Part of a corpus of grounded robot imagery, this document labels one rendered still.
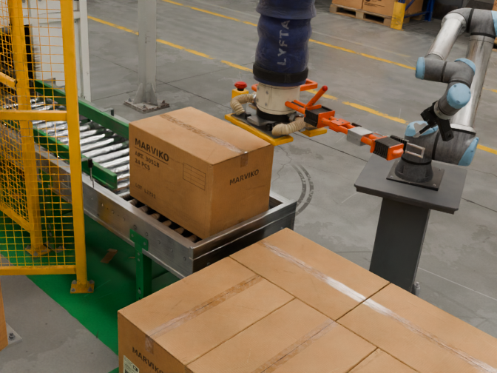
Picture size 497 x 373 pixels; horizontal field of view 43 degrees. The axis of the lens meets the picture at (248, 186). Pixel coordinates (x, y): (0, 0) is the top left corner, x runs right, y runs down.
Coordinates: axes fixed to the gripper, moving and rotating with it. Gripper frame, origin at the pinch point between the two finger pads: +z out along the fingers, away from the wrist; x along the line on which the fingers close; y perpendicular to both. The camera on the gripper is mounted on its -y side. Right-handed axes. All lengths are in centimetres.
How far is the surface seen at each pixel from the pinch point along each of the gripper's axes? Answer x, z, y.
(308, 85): 41, -8, 41
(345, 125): 52, -40, 11
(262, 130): 74, -18, 29
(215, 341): 130, -18, -35
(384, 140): 49, -55, -3
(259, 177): 71, 28, 21
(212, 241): 107, 22, 4
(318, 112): 56, -35, 21
